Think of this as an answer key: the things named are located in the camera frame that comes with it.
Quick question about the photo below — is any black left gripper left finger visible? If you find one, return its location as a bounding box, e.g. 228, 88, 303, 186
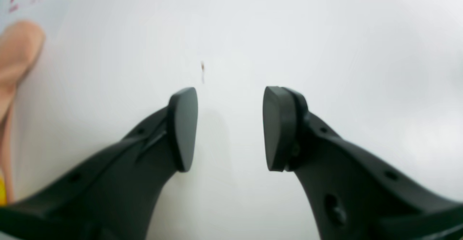
0, 88, 198, 240

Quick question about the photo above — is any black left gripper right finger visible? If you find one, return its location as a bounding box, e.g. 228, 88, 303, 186
263, 86, 463, 240

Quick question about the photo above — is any peach T-shirt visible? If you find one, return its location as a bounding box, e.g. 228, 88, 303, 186
0, 21, 45, 206

